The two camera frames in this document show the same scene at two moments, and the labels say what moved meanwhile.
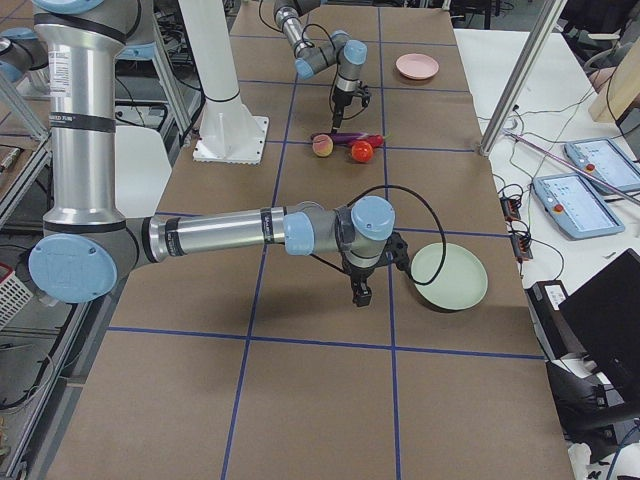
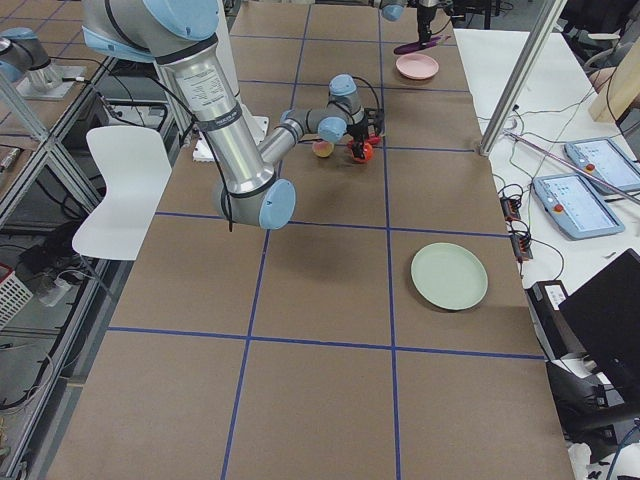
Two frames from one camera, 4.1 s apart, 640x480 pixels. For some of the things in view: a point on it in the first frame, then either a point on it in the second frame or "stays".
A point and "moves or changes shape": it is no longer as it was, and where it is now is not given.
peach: x=322 y=145 stays
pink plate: x=417 y=66 stays
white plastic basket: x=14 y=296 stays
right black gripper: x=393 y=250 to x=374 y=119
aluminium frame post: x=520 y=82 stays
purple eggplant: x=343 y=138 moves or changes shape
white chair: x=142 y=170 stays
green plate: x=461 y=284 stays
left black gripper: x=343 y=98 to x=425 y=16
